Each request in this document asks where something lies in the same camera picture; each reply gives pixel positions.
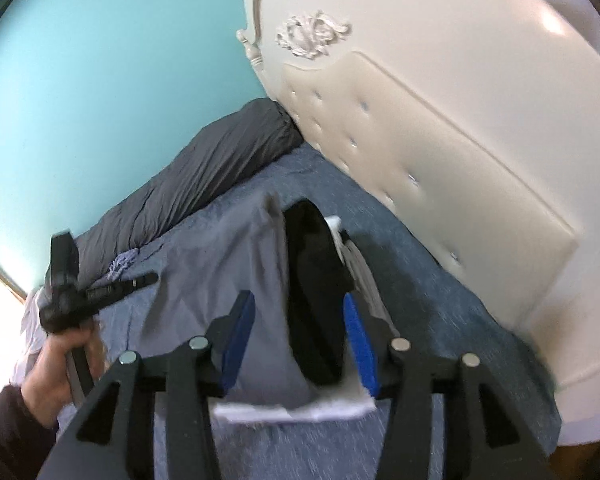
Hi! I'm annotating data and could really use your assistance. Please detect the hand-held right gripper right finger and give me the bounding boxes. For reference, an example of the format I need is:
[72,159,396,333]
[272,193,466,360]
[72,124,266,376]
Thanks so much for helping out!
[342,292,556,480]

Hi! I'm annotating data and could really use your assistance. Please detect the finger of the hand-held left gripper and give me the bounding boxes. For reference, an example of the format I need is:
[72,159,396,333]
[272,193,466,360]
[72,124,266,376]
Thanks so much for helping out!
[82,271,160,312]

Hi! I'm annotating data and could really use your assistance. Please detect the grey pants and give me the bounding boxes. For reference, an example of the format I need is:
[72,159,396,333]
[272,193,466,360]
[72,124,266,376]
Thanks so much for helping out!
[100,192,331,408]

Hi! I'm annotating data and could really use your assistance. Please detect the light grey blanket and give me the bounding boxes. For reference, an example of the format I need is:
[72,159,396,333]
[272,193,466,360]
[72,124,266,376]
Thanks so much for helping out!
[12,285,48,386]

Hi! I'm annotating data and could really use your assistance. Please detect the black clothes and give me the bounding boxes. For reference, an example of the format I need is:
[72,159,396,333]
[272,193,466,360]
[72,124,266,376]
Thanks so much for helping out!
[282,199,358,388]

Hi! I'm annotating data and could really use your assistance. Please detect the bed with blue sheet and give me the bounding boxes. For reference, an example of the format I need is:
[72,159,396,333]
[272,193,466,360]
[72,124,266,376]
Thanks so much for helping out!
[55,142,563,480]

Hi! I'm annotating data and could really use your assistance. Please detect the person's left hand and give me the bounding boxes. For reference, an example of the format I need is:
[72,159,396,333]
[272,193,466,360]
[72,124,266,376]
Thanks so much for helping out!
[20,326,106,431]

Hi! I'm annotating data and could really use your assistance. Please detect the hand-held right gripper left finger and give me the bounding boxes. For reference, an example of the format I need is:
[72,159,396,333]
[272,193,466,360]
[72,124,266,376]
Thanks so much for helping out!
[40,290,257,480]

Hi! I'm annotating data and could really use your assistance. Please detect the dark grey rolled duvet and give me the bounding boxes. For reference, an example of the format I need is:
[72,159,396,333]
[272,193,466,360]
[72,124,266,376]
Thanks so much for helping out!
[75,97,305,281]

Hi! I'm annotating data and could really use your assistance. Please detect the cream tufted headboard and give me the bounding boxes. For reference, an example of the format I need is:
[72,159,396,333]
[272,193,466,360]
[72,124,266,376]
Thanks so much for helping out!
[236,0,600,448]

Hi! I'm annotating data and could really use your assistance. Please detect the stack of grey-white clothes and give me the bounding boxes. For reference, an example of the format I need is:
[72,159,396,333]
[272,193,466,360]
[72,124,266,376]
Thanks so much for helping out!
[215,215,396,423]

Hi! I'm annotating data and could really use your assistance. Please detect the crumpled blue-grey garment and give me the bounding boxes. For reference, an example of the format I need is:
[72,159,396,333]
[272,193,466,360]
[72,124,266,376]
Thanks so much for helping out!
[109,249,140,279]

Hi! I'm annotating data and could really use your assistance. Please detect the wooden window frame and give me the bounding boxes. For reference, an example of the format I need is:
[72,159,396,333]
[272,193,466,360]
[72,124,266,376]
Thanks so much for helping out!
[0,250,31,302]

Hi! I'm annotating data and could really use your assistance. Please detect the person's left forearm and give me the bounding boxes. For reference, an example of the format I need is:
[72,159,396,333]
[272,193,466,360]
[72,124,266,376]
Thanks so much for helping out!
[0,382,62,480]

